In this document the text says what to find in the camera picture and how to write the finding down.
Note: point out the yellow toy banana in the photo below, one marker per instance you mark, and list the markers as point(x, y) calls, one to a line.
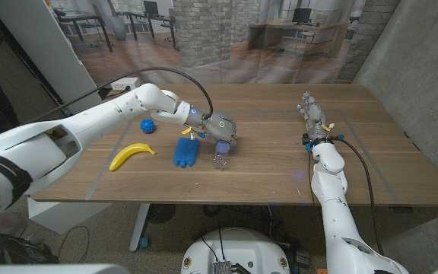
point(127, 153)

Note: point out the white table leg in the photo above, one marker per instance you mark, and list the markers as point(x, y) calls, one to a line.
point(140, 228)

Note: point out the blue ice pack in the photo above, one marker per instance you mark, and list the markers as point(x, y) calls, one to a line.
point(185, 152)

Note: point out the blue spiky stress ball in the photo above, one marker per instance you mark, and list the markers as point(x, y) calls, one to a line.
point(147, 126)

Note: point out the clear plastic water bottle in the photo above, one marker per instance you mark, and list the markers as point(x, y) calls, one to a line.
point(219, 161)

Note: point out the black ribbed round object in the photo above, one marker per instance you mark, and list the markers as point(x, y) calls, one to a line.
point(162, 214)

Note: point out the white floor box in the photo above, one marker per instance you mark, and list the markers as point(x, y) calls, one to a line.
point(63, 217)

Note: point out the dark wooden door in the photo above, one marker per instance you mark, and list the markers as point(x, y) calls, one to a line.
point(21, 83)

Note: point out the white cabinet panel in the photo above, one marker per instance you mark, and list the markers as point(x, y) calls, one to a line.
point(51, 49)

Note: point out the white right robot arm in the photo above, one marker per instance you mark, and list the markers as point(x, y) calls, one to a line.
point(333, 213)

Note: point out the printed office backdrop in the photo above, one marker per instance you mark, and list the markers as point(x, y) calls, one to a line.
point(211, 38)

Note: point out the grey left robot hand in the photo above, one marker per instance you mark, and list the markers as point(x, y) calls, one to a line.
point(219, 127)

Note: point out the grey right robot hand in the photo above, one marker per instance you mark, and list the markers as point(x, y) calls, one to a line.
point(315, 118)

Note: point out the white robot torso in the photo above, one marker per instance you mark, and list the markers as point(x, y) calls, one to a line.
point(238, 247)

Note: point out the small blue floor object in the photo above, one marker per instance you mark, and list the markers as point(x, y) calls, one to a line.
point(143, 242)

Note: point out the black bag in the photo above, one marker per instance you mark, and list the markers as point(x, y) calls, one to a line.
point(13, 249)

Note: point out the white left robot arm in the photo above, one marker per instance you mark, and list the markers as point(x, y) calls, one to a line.
point(89, 122)

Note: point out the orange floor object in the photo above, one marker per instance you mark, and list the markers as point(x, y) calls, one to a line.
point(321, 271)

